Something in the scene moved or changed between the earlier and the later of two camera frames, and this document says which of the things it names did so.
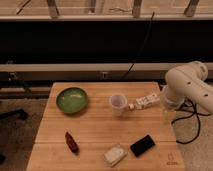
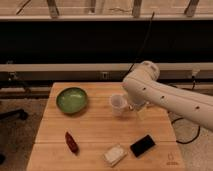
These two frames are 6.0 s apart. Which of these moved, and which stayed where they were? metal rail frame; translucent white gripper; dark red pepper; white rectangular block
Moved: translucent white gripper
Stayed: dark red pepper; white rectangular block; metal rail frame
